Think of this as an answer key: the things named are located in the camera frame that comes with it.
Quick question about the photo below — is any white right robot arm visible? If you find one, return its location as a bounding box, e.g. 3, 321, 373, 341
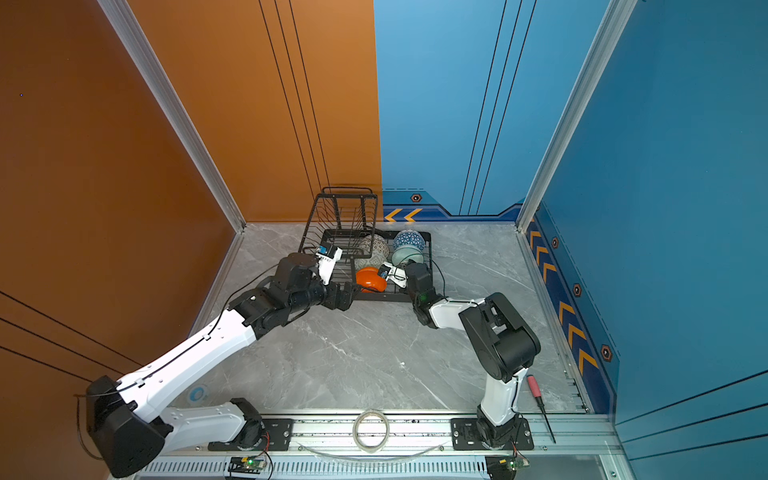
405, 262, 541, 451

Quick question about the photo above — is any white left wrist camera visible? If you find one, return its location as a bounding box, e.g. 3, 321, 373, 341
316, 243, 343, 285

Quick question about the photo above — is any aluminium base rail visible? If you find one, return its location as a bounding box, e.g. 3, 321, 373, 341
133, 411, 634, 479

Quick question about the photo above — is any aluminium corner post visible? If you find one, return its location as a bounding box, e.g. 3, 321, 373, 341
98, 0, 246, 233
516, 0, 637, 234

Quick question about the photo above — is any orange bowl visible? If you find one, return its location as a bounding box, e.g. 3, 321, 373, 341
355, 267, 387, 293

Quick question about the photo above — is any black wire dish rack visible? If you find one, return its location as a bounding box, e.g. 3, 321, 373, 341
298, 186, 434, 302

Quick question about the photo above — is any aluminium corner post right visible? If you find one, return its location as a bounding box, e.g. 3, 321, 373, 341
516, 0, 637, 234

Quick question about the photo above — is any aluminium corner post left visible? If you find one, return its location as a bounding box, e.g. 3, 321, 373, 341
98, 0, 246, 233

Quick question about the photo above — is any brown patterned bowl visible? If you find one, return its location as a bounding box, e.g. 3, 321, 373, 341
359, 234, 390, 257

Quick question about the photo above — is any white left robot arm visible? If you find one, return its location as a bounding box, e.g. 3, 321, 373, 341
85, 244, 358, 478

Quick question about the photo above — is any green spiral bowl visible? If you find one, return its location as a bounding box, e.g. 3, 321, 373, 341
392, 245, 424, 267

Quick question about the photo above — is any clear coiled tube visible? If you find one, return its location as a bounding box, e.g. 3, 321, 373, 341
351, 409, 391, 454

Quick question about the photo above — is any pink handled screwdriver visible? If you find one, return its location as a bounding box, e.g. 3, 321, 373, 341
526, 375, 557, 443

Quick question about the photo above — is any left green circuit board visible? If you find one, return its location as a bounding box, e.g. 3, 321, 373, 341
226, 456, 270, 479

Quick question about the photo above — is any right green circuit board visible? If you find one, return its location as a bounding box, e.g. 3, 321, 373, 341
485, 456, 530, 480

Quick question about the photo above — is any green circuit board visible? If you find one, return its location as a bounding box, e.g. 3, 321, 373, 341
485, 456, 530, 480
226, 456, 270, 479

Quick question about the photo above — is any blue triangle patterned bowl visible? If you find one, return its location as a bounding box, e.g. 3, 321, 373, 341
393, 230, 426, 250

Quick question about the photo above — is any green geometric patterned bowl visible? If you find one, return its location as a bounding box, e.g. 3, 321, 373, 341
355, 252, 388, 270

